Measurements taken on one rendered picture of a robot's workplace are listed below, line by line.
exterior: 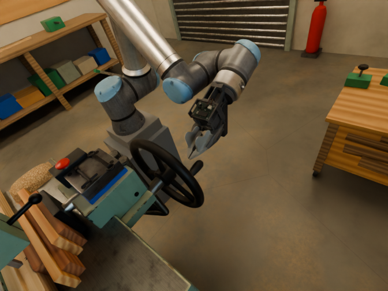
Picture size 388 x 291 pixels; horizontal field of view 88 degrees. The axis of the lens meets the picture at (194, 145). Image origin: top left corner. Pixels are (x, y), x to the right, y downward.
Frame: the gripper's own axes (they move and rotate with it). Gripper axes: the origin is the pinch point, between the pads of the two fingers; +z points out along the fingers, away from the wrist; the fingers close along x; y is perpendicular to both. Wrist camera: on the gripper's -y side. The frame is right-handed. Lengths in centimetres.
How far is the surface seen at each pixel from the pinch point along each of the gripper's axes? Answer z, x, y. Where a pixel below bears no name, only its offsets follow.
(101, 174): 14.5, -6.0, 17.7
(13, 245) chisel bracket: 29.5, -4.7, 25.5
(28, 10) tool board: -85, -332, -9
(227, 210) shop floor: 8, -11, -91
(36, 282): 35.3, -3.2, 18.9
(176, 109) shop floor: -61, -123, -117
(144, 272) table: 25.1, 10.3, 11.0
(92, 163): 14.0, -10.7, 17.5
